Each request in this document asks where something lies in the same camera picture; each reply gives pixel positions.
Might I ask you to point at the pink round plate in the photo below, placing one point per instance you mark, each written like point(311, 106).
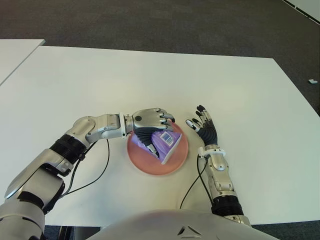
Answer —
point(145, 162)

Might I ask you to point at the purple tissue paper pack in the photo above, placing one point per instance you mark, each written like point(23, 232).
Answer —
point(162, 148)

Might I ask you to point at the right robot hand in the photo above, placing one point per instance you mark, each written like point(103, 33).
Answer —
point(209, 133)

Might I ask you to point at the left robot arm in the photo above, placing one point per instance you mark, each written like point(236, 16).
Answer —
point(50, 162)

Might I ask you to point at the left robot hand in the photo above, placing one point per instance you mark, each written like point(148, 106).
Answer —
point(147, 120)

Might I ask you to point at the grey robot torso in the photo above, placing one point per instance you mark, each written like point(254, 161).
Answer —
point(162, 225)

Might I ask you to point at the small white floor object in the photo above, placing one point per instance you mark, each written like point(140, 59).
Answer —
point(312, 81)

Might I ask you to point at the neighbouring white table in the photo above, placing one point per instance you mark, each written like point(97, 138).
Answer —
point(13, 55)

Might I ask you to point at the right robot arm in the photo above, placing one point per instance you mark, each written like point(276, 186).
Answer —
point(222, 180)

